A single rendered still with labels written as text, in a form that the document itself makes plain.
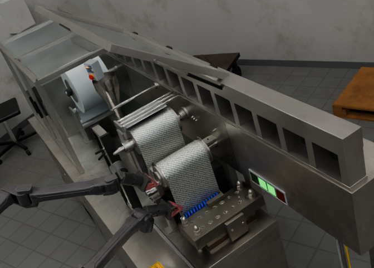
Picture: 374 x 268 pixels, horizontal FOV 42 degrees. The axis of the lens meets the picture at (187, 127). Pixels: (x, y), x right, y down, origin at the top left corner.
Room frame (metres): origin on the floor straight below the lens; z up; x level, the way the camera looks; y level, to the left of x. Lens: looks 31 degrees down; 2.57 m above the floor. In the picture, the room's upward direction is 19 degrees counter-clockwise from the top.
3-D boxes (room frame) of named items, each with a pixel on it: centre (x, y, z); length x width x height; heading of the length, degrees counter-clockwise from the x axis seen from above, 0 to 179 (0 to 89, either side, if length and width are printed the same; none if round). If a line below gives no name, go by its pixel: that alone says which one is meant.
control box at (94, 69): (2.41, 0.37, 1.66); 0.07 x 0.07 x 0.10; 39
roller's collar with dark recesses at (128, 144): (2.11, 0.31, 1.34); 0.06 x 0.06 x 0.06; 21
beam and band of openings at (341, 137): (2.63, 0.08, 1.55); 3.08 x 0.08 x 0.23; 21
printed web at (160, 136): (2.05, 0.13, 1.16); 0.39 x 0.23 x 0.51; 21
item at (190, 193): (1.87, 0.06, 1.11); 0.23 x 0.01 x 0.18; 111
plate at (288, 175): (2.65, 0.02, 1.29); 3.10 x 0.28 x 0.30; 21
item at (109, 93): (2.59, 0.36, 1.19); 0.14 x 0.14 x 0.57
